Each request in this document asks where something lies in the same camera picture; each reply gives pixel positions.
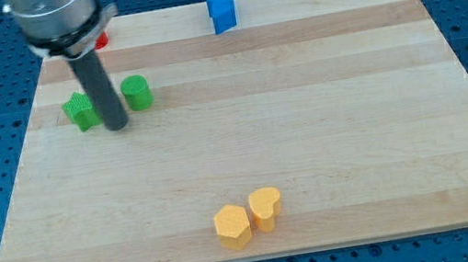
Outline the green star block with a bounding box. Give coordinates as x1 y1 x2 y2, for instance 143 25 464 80
61 92 102 132

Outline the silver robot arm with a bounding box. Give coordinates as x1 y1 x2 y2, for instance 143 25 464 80
2 0 118 60

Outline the blue triangle block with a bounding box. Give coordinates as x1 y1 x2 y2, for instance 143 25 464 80
206 0 237 34

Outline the yellow heart block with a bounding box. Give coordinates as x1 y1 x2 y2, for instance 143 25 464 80
248 187 282 233

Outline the yellow hexagon block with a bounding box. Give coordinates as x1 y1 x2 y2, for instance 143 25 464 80
213 204 253 250

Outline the green cylinder block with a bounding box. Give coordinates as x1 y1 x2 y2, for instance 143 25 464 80
120 74 154 111

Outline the wooden board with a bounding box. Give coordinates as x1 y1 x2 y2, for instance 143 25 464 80
0 0 468 262

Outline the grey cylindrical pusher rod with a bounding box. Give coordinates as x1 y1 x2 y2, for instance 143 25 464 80
68 50 129 131

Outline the red block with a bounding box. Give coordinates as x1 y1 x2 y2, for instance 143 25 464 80
95 32 109 49

